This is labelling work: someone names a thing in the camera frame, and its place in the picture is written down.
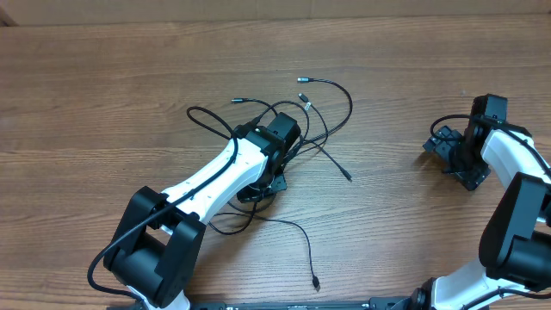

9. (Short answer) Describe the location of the long black usb cable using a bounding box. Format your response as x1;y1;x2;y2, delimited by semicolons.
292;76;354;152

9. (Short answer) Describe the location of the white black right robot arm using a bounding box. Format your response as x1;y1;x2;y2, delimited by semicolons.
398;94;550;309

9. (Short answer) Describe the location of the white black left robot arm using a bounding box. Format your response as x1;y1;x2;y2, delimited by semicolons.
87;113;300;309

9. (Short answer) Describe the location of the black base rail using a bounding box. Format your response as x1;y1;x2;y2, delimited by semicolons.
108;296;426;310

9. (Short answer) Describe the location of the cardboard back wall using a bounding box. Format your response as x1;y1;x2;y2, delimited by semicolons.
1;0;550;26

